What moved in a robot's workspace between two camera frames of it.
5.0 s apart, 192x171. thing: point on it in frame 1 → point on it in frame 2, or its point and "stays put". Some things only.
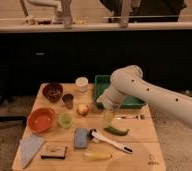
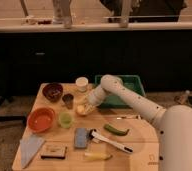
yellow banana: (97, 156) stays put
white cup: (81, 83) stays put
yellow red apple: (82, 109) stays put
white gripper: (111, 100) → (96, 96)
